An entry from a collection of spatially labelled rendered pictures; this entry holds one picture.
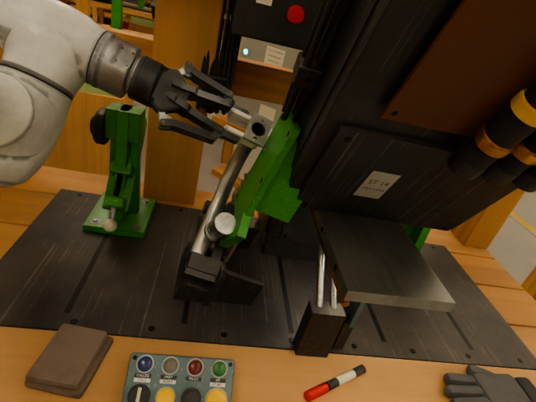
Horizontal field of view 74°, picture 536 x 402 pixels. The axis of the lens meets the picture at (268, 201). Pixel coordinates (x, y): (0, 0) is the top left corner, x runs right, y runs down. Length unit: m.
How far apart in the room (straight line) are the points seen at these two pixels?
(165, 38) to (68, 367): 0.66
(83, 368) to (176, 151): 0.56
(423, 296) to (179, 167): 0.68
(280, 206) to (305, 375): 0.29
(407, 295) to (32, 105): 0.57
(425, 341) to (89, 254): 0.71
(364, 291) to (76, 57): 0.53
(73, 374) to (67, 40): 0.47
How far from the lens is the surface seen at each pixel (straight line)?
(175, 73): 0.67
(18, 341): 0.69
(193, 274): 0.68
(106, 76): 0.63
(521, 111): 0.46
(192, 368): 0.58
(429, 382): 0.79
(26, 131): 0.59
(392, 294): 0.52
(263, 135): 0.65
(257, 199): 0.58
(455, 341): 0.90
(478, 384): 0.82
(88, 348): 0.63
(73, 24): 0.65
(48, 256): 0.83
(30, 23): 0.65
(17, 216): 0.99
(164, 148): 0.97
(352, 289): 0.49
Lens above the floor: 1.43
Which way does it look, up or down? 29 degrees down
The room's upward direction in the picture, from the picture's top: 15 degrees clockwise
